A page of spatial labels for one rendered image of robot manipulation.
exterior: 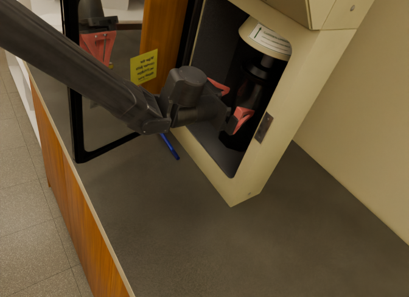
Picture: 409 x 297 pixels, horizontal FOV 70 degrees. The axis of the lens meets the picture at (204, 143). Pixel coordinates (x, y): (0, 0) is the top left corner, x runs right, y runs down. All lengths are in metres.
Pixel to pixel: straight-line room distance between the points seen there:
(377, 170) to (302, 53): 0.56
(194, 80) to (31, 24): 0.27
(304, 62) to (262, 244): 0.43
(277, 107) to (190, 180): 0.34
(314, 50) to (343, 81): 0.47
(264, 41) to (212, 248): 0.45
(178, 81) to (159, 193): 0.32
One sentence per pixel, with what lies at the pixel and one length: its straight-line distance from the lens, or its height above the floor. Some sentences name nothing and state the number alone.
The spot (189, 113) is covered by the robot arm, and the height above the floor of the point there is 1.18.
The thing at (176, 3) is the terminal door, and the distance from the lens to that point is 0.68.
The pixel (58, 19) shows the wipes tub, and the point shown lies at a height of 1.09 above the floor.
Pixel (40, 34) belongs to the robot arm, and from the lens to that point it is 0.45.
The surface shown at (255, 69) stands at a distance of 0.69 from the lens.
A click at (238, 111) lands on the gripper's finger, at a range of 0.64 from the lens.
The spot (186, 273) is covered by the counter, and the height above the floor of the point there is 0.94.
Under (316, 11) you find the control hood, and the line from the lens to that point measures 0.48.
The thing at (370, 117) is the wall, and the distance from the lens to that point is 0.97.
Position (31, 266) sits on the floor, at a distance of 1.73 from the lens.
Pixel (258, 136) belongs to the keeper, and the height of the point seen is 1.18.
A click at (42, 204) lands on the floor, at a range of 1.91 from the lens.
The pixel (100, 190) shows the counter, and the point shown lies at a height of 0.94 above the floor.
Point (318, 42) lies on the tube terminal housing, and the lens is 0.52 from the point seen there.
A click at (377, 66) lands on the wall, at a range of 0.94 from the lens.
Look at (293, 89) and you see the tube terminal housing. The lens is 0.55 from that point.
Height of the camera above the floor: 1.54
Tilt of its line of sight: 41 degrees down
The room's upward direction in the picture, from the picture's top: 18 degrees clockwise
